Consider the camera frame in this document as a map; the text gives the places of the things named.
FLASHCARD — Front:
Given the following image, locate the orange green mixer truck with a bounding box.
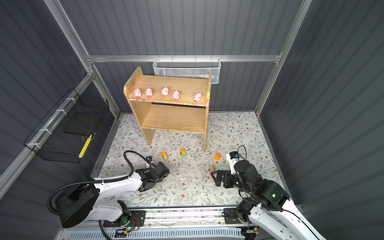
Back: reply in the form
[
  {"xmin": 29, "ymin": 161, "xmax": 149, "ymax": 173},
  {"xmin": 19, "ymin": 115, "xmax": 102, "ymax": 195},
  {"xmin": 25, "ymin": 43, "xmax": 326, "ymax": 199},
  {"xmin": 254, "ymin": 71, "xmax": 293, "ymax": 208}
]
[
  {"xmin": 180, "ymin": 149, "xmax": 187, "ymax": 158},
  {"xmin": 162, "ymin": 152, "xmax": 169, "ymax": 161}
]

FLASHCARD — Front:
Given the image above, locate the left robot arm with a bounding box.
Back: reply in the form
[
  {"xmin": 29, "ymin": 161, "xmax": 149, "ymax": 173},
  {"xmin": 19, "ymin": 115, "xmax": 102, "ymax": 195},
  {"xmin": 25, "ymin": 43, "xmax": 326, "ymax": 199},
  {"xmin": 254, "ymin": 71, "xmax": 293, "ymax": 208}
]
[{"xmin": 46, "ymin": 151, "xmax": 170, "ymax": 231}]

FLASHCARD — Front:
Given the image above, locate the white vented cover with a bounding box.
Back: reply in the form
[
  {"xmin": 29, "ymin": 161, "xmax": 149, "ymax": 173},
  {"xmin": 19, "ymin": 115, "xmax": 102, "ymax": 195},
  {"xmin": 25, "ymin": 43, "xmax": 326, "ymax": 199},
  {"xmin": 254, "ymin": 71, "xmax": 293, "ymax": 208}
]
[{"xmin": 67, "ymin": 227, "xmax": 245, "ymax": 240}]

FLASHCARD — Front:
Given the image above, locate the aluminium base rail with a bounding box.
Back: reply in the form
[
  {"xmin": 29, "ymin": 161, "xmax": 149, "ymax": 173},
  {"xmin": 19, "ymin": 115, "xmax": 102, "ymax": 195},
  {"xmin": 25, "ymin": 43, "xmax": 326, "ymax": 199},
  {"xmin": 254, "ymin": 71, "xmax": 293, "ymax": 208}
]
[{"xmin": 64, "ymin": 204, "xmax": 304, "ymax": 229}]

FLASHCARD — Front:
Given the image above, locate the wooden two-tier shelf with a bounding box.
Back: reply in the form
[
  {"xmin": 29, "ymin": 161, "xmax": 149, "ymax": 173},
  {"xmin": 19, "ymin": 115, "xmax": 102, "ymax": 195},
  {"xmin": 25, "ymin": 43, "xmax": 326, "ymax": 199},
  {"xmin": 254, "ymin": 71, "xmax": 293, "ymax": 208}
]
[{"xmin": 124, "ymin": 67, "xmax": 212, "ymax": 151}]

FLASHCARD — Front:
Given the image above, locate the white wire mesh basket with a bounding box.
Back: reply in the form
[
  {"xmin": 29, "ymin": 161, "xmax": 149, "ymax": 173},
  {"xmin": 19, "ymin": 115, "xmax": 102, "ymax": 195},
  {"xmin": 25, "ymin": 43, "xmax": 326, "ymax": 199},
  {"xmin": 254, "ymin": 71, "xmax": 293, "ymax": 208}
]
[{"xmin": 153, "ymin": 60, "xmax": 222, "ymax": 84}]

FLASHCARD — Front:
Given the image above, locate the pink pig toy front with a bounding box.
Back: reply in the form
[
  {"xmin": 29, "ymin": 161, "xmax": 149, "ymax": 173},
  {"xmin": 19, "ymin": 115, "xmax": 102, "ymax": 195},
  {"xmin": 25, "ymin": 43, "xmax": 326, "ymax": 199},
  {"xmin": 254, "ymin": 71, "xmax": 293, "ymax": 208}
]
[{"xmin": 161, "ymin": 87, "xmax": 169, "ymax": 97}]

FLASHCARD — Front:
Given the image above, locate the yellow corn toy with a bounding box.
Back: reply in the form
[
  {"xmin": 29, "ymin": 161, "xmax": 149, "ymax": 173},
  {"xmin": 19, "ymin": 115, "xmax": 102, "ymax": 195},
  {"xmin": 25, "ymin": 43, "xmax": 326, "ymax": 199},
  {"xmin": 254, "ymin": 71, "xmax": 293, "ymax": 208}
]
[{"xmin": 78, "ymin": 135, "xmax": 93, "ymax": 159}]

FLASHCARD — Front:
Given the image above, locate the orange green mixer truck left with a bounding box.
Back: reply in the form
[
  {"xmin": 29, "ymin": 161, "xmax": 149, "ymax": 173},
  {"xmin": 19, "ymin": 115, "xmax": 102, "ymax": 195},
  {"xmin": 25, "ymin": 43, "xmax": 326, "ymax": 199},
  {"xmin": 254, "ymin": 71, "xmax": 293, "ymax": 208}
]
[{"xmin": 162, "ymin": 152, "xmax": 169, "ymax": 161}]

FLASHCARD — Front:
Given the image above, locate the black wire basket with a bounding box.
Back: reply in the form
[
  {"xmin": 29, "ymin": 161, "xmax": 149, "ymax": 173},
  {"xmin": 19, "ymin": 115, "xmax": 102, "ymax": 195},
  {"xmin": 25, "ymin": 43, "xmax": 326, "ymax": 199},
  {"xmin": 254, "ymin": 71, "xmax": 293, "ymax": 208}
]
[{"xmin": 24, "ymin": 90, "xmax": 110, "ymax": 164}]

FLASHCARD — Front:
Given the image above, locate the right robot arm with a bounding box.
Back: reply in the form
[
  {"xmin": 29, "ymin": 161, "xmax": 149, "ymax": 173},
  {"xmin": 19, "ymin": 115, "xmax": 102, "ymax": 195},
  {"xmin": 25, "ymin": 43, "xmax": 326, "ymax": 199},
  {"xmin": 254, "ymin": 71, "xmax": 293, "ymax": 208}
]
[{"xmin": 210, "ymin": 160, "xmax": 324, "ymax": 240}]

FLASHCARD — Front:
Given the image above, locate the orange green mixer truck right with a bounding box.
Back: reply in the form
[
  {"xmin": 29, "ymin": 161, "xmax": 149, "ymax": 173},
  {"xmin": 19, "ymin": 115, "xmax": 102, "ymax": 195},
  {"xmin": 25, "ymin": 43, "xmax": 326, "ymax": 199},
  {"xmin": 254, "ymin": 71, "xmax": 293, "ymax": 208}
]
[{"xmin": 180, "ymin": 149, "xmax": 187, "ymax": 158}]

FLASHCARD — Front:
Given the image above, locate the pink pig toy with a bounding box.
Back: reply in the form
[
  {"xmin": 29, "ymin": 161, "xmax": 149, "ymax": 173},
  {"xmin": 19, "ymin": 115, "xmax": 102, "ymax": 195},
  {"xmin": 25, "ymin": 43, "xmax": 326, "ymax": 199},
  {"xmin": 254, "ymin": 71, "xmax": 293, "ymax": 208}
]
[
  {"xmin": 161, "ymin": 87, "xmax": 169, "ymax": 97},
  {"xmin": 145, "ymin": 88, "xmax": 153, "ymax": 98},
  {"xmin": 133, "ymin": 88, "xmax": 142, "ymax": 99},
  {"xmin": 194, "ymin": 93, "xmax": 202, "ymax": 103},
  {"xmin": 172, "ymin": 91, "xmax": 180, "ymax": 101}
]

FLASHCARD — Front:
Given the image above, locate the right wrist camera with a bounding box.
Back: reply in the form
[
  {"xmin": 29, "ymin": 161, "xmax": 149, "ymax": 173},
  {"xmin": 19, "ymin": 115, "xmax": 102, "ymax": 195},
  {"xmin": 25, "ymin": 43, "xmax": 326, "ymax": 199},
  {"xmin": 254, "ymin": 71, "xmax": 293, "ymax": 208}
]
[{"xmin": 226, "ymin": 151, "xmax": 240, "ymax": 175}]

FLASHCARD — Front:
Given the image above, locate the orange toy car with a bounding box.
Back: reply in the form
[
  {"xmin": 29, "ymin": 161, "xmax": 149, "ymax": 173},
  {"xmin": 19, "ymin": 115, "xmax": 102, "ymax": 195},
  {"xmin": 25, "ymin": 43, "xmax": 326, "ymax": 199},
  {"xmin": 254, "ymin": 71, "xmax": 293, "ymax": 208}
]
[{"xmin": 214, "ymin": 153, "xmax": 221, "ymax": 161}]

